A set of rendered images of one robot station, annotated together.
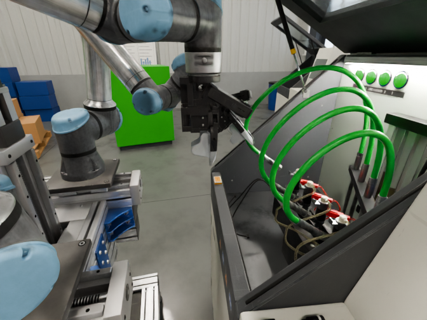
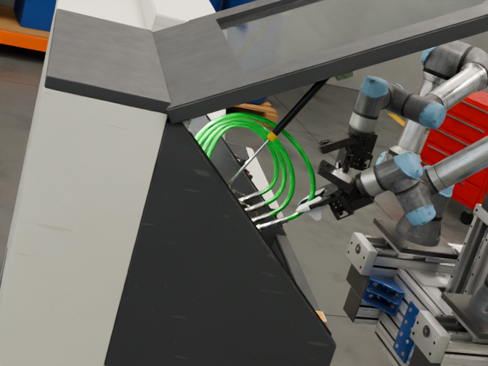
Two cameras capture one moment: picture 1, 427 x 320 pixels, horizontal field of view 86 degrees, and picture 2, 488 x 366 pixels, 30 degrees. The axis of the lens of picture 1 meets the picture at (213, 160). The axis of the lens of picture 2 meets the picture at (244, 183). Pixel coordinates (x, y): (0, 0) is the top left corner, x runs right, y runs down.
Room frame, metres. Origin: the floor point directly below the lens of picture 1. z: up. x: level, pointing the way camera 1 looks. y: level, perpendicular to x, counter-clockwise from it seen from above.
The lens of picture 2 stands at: (3.02, -0.68, 2.07)
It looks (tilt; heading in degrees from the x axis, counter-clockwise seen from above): 20 degrees down; 171
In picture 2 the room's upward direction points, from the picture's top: 16 degrees clockwise
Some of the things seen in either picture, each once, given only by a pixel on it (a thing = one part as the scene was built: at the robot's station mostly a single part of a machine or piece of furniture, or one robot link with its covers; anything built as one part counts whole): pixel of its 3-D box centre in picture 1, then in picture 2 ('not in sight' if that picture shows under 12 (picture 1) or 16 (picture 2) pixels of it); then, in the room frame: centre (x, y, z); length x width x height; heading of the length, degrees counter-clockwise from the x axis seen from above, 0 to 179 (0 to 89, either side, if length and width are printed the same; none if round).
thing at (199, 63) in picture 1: (203, 64); (362, 122); (0.51, 0.02, 1.43); 0.08 x 0.08 x 0.05
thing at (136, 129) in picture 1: (140, 105); not in sight; (4.07, 1.29, 0.65); 0.95 x 0.86 x 1.30; 111
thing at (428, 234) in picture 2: not in sight; (421, 222); (0.30, 0.38, 1.09); 0.15 x 0.15 x 0.10
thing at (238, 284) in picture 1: (224, 231); (293, 303); (0.64, -0.04, 0.87); 0.62 x 0.04 x 0.16; 5
